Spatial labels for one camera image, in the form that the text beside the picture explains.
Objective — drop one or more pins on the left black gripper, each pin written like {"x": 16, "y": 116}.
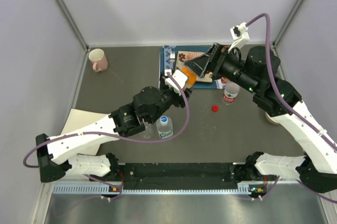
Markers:
{"x": 179, "y": 101}

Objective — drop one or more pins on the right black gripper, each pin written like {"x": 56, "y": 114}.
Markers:
{"x": 215, "y": 58}

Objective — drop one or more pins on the orange juice bottle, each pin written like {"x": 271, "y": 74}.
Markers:
{"x": 191, "y": 78}

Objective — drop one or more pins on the red label water bottle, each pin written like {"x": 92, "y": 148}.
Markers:
{"x": 230, "y": 93}

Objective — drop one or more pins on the red bottle cap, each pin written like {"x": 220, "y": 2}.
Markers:
{"x": 215, "y": 108}

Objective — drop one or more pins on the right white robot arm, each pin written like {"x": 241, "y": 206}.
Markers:
{"x": 316, "y": 168}

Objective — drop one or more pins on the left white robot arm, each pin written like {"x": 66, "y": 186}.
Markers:
{"x": 63, "y": 155}

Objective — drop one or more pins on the blue cap water bottle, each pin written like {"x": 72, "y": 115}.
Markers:
{"x": 164, "y": 127}

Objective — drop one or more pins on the clear empty glass bottle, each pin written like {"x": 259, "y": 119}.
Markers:
{"x": 150, "y": 132}

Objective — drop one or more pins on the red patterned bowl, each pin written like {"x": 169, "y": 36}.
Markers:
{"x": 192, "y": 55}

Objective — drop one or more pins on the square floral plate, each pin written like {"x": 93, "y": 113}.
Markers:
{"x": 180, "y": 64}

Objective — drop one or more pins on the silver fork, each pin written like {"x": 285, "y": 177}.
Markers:
{"x": 172, "y": 58}

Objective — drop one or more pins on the blue patterned placemat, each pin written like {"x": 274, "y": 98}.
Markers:
{"x": 165, "y": 60}

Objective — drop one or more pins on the pink mug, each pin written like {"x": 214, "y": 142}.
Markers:
{"x": 98, "y": 59}

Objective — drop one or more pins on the white paper cup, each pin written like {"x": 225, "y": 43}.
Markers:
{"x": 270, "y": 119}

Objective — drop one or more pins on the white notebook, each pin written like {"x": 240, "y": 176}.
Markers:
{"x": 78, "y": 119}

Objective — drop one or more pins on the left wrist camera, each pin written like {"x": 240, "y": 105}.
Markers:
{"x": 178, "y": 76}

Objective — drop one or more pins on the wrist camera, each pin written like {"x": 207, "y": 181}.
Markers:
{"x": 240, "y": 36}
{"x": 178, "y": 76}

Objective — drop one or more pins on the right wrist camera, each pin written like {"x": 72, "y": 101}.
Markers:
{"x": 240, "y": 36}

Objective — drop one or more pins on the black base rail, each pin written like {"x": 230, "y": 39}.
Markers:
{"x": 179, "y": 176}

